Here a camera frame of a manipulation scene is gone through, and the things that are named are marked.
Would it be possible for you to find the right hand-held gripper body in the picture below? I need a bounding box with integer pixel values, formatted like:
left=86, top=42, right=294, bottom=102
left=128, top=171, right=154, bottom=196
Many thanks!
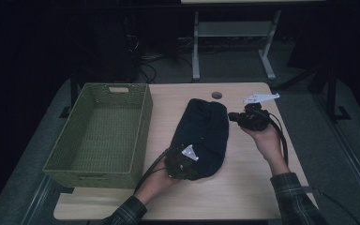
left=237, top=92, right=280, bottom=131

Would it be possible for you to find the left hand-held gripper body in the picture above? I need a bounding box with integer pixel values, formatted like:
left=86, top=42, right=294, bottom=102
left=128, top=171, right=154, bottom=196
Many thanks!
left=163, top=143, right=201, bottom=181

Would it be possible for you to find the navy garment with fishbone print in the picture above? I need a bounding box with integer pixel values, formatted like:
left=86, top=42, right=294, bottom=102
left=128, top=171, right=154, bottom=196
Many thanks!
left=168, top=97, right=230, bottom=182

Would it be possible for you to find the green woven basket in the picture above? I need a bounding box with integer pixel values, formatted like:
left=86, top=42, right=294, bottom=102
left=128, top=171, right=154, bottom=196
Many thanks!
left=42, top=82, right=154, bottom=190

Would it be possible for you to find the person's right hand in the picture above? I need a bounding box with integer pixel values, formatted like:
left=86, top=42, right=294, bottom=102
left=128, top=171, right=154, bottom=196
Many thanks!
left=241, top=124, right=284, bottom=163

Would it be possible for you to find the person's left hand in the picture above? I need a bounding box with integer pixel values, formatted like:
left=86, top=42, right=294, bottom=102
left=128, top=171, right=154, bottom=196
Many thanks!
left=143, top=168, right=182, bottom=197

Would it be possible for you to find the black metal stand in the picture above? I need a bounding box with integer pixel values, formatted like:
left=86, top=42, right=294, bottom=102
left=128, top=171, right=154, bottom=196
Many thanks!
left=275, top=62, right=338, bottom=121

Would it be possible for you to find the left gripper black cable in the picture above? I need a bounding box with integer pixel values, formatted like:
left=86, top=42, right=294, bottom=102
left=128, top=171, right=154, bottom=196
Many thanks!
left=133, top=148, right=173, bottom=193

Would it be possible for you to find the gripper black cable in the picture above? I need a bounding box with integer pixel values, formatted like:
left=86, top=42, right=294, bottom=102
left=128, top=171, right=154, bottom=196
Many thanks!
left=133, top=148, right=173, bottom=193
left=263, top=112, right=290, bottom=167

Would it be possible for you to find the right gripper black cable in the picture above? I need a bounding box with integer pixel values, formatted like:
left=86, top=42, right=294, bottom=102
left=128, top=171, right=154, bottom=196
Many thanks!
left=263, top=112, right=290, bottom=167

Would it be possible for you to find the black floor bracket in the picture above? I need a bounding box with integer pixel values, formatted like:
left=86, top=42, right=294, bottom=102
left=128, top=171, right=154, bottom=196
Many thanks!
left=58, top=105, right=73, bottom=119
left=333, top=105, right=353, bottom=122

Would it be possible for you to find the white metal desk frame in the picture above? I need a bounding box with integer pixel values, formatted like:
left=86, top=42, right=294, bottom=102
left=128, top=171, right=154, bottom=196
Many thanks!
left=181, top=0, right=326, bottom=83

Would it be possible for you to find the aluminium floor rail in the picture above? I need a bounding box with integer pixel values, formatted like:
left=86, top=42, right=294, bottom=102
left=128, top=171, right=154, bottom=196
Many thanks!
left=312, top=92, right=360, bottom=217
left=20, top=174, right=58, bottom=225

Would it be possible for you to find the tangle of floor cables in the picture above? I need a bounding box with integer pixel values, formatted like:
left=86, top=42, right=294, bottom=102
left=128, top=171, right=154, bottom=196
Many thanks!
left=123, top=32, right=198, bottom=84

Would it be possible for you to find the thin black cable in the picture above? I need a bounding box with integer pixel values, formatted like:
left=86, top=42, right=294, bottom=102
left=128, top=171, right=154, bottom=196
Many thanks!
left=303, top=186, right=360, bottom=225

